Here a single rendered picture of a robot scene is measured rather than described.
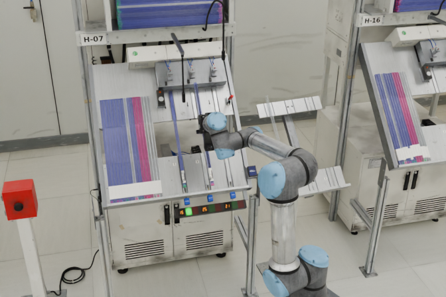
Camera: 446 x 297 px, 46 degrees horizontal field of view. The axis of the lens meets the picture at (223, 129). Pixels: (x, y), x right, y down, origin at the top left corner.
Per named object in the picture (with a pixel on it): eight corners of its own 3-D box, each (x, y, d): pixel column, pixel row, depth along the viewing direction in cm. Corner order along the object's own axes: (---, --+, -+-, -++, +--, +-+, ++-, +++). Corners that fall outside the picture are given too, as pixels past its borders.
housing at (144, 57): (222, 67, 277) (226, 54, 264) (128, 74, 266) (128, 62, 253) (219, 53, 279) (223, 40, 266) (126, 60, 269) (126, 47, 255)
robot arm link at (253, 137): (333, 152, 185) (253, 118, 224) (308, 160, 180) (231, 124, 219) (333, 181, 189) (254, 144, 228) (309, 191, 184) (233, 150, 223)
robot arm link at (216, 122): (212, 134, 208) (206, 113, 208) (207, 136, 219) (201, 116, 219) (230, 128, 210) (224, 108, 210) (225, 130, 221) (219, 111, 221)
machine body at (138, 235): (233, 259, 311) (235, 170, 282) (113, 279, 296) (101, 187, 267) (209, 197, 367) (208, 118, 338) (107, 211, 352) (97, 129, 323)
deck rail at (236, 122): (249, 189, 256) (252, 187, 250) (245, 190, 256) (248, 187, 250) (224, 59, 278) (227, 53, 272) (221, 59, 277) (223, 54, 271)
